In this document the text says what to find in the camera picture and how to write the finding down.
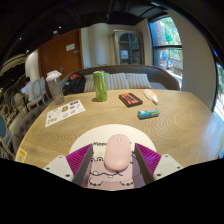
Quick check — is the small white tube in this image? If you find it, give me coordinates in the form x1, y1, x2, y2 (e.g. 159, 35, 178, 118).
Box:
143, 88, 159, 105

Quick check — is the yellow sticker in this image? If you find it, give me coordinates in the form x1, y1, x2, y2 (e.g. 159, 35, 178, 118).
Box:
14, 147, 28, 164

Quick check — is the small teal pack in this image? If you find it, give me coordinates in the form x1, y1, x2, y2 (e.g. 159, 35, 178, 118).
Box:
137, 108, 161, 120

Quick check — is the green drink can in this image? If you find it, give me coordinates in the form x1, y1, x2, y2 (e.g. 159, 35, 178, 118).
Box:
92, 70, 109, 103

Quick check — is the brown wooden door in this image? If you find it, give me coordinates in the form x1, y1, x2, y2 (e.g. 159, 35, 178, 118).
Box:
37, 28, 84, 98

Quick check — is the white sticker sheet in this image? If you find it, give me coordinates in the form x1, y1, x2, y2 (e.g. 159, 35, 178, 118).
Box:
44, 99, 87, 128

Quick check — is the person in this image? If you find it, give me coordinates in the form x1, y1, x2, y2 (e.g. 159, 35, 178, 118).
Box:
20, 77, 33, 95

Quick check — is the arched glass-door cabinet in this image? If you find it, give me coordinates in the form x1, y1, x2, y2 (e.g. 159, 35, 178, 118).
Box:
113, 30, 145, 66

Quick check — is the black box with orange print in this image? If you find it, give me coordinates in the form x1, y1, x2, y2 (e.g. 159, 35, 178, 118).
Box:
118, 92, 144, 108

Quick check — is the group of white chairs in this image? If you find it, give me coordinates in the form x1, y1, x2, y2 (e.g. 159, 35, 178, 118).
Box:
11, 76, 48, 113

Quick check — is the striped cushion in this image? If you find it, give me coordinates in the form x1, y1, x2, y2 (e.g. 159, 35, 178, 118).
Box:
104, 72, 131, 91
125, 72, 153, 90
83, 73, 98, 93

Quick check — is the black backpack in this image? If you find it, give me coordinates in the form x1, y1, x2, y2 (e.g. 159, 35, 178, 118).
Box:
62, 72, 87, 96

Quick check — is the brown curved sofa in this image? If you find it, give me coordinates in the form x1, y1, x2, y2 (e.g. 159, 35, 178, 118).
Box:
61, 64, 181, 96

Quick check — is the pink computer mouse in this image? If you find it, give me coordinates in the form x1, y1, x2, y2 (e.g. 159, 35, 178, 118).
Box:
104, 133, 133, 173

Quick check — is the grey tufted chair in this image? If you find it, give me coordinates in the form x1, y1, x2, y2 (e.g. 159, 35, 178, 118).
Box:
8, 104, 48, 154

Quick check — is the clear tumbler with white lid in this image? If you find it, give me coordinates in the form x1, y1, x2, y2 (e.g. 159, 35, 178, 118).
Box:
45, 70, 66, 106

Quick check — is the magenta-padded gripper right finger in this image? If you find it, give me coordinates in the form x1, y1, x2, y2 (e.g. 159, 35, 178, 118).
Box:
133, 142, 184, 185

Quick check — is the white mouse pad pink rest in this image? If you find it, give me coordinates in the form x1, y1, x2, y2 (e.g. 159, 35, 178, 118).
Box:
68, 123, 158, 192

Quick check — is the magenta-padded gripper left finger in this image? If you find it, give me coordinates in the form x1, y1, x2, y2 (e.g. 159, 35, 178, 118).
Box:
43, 143, 95, 186

